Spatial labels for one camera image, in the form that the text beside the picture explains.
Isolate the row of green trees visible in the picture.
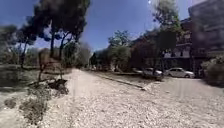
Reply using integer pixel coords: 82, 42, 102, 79
89, 29, 161, 73

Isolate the low stone kerb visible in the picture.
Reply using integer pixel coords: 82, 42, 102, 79
88, 69, 156, 92

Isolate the grey car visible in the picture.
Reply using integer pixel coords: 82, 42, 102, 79
141, 67, 164, 80

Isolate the pale gravel path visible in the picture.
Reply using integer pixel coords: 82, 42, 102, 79
0, 68, 224, 128

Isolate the wooden bench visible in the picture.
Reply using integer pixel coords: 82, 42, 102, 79
37, 48, 65, 83

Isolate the tall dark pine tree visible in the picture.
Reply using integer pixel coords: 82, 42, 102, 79
31, 0, 92, 63

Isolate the white car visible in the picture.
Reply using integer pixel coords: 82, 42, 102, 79
164, 67, 196, 79

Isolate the building with balconies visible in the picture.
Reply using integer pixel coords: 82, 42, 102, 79
156, 18, 194, 72

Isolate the patch of weeds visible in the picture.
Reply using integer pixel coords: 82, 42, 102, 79
3, 79, 70, 125

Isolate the small dark tree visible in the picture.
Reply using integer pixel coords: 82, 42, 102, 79
0, 23, 37, 69

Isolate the grass strip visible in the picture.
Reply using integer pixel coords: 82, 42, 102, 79
0, 63, 41, 93

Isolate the grey multi-storey building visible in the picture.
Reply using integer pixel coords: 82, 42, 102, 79
187, 0, 224, 78

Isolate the green bush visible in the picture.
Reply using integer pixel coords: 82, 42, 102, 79
201, 56, 224, 88

